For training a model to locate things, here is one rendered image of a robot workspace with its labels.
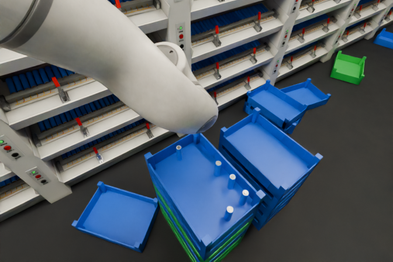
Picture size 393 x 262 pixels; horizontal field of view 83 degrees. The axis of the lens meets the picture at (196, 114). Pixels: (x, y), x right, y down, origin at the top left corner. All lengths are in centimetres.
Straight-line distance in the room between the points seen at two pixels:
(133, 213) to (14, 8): 101
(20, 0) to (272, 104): 136
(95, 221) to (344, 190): 118
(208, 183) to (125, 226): 53
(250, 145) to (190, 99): 63
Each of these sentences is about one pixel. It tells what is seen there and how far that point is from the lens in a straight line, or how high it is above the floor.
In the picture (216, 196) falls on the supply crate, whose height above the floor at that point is 40.
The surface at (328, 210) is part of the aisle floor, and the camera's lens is 126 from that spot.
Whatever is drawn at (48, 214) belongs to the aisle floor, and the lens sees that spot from 129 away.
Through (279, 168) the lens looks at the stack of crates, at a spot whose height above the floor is 32.
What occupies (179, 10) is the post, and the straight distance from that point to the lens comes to 89.
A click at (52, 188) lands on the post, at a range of 122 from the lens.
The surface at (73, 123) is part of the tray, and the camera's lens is 105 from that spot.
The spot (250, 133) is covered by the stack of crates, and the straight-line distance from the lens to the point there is 94.
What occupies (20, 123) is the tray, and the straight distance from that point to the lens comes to 93.
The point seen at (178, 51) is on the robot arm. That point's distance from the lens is 37.
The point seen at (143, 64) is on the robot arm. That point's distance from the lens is 28.
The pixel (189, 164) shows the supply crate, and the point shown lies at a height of 40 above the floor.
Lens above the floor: 104
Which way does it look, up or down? 47 degrees down
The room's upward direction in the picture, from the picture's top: straight up
